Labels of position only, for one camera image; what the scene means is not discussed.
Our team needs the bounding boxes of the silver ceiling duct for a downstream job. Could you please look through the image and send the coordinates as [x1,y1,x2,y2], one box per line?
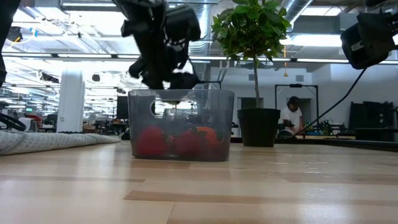
[187,0,216,57]

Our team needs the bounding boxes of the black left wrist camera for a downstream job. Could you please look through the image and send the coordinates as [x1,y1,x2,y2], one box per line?
[166,3,202,43]

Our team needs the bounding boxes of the white pillar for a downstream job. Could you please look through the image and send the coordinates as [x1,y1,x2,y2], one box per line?
[57,70,86,133]

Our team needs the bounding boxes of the person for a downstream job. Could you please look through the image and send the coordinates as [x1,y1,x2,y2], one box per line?
[277,95,305,138]

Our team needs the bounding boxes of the dark background monitor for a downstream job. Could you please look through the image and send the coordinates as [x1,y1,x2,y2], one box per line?
[116,95,130,121]

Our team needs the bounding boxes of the green plant in black pot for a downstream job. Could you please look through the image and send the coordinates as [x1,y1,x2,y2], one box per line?
[211,0,292,147]

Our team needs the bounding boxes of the grey quilted cloth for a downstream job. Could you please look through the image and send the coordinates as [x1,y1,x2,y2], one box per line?
[0,129,121,156]

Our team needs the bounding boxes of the red toy strawberry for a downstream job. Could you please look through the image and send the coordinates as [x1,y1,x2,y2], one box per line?
[172,129,201,159]
[136,125,170,159]

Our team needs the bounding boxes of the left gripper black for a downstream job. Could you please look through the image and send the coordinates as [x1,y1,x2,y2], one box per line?
[111,0,201,91]

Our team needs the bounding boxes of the black cabinet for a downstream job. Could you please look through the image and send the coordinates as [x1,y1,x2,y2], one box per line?
[349,101,396,141]

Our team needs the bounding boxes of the yellow hanging cord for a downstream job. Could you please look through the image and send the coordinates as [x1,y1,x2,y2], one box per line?
[282,45,289,78]

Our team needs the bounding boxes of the grey translucent plastic container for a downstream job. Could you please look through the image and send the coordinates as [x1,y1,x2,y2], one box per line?
[127,89,236,162]

